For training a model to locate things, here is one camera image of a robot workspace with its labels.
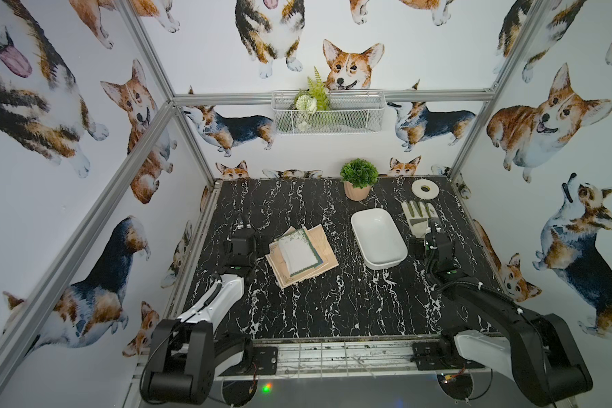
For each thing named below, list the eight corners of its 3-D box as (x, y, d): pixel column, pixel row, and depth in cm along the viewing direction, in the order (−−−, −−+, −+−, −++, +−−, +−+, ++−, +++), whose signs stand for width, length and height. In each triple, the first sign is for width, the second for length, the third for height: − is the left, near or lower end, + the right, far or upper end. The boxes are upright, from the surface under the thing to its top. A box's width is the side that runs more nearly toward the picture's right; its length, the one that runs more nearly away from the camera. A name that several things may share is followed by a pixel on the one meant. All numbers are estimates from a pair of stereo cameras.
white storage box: (365, 273, 93) (367, 265, 89) (348, 222, 108) (349, 213, 103) (407, 265, 95) (412, 257, 90) (385, 215, 110) (388, 206, 105)
